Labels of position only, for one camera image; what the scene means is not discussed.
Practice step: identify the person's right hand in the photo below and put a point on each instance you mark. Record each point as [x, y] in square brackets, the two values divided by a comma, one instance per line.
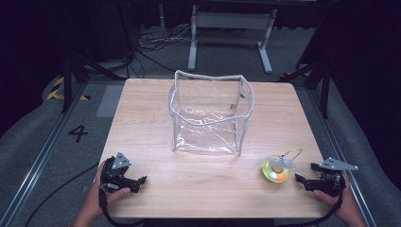
[346, 205]

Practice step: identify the aluminium floor rail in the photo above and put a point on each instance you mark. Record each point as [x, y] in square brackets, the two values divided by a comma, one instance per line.
[337, 151]
[38, 157]

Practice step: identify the person's left hand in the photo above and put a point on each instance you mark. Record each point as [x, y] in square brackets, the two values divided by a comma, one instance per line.
[94, 198]

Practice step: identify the black metal stand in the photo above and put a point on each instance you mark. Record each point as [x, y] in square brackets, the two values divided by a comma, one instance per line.
[67, 82]
[324, 85]

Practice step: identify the clear plastic zipper bag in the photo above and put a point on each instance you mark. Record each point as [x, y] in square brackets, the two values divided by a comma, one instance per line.
[208, 126]

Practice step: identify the grey floor patch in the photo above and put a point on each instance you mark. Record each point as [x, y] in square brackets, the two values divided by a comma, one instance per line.
[110, 101]

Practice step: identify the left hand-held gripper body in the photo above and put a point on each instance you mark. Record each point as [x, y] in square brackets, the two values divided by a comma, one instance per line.
[113, 179]

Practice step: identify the yellow and black floor tape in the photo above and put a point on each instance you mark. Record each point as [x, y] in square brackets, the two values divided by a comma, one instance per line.
[55, 93]

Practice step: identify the grey metal table frame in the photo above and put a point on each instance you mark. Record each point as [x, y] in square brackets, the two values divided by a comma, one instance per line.
[231, 20]

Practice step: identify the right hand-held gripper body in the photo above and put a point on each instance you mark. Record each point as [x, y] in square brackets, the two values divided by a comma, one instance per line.
[329, 181]

